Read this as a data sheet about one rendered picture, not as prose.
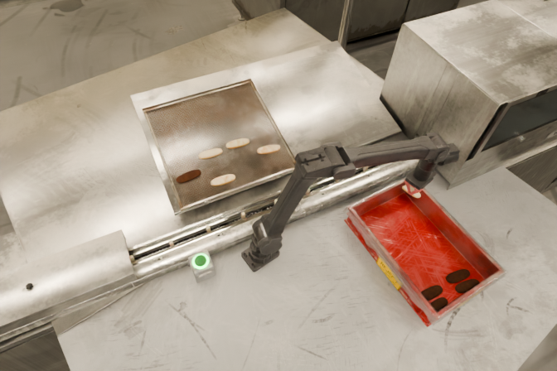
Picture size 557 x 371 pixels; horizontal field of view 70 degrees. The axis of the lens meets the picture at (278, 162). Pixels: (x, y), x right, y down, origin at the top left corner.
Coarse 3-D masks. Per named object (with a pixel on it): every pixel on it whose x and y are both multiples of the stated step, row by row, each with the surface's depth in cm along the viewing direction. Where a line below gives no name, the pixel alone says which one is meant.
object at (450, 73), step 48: (528, 0) 176; (432, 48) 150; (480, 48) 151; (528, 48) 152; (384, 96) 187; (432, 96) 158; (480, 96) 137; (528, 96) 136; (480, 144) 149; (528, 144) 173
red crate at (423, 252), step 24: (360, 216) 158; (384, 216) 159; (408, 216) 159; (360, 240) 151; (384, 240) 152; (408, 240) 152; (432, 240) 153; (408, 264) 146; (432, 264) 146; (456, 264) 147
